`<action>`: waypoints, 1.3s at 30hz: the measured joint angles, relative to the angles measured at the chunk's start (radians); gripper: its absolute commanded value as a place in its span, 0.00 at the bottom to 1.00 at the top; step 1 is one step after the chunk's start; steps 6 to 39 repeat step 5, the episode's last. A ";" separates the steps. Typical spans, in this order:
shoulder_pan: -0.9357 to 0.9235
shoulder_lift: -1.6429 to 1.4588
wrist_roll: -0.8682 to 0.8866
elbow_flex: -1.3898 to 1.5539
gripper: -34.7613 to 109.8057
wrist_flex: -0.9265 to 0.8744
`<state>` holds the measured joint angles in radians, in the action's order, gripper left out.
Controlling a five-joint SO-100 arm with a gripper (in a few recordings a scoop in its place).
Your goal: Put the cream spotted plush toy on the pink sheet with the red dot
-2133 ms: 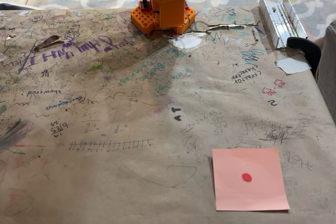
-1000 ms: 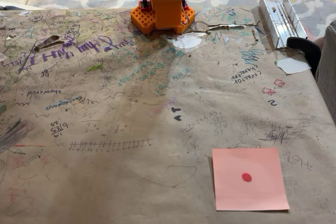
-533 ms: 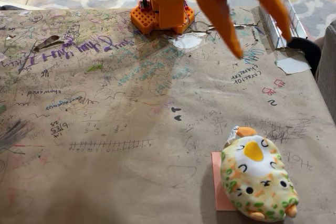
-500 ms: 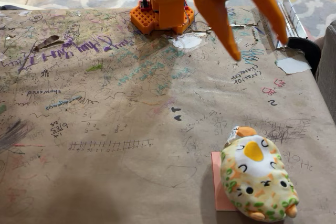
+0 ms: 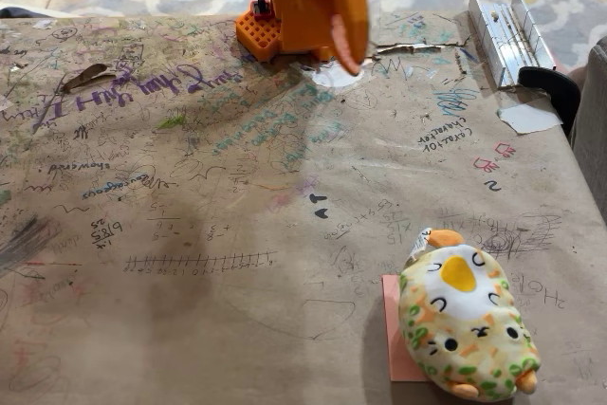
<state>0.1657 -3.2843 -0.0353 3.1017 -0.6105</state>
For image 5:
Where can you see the yellow plush toy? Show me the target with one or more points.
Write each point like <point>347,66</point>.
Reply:
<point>467,329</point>

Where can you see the aluminium miter box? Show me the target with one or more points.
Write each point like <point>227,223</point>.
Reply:
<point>509,40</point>

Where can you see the scribbled brown paper table cover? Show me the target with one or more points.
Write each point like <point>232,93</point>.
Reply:
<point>189,234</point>

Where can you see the grey upholstered seat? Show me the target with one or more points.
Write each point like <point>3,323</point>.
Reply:
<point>593,130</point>

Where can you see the pink sticky note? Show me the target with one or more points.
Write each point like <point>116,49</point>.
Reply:
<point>400,357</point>

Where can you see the dark grey fabric item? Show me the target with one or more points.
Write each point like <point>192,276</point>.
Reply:
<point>23,11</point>

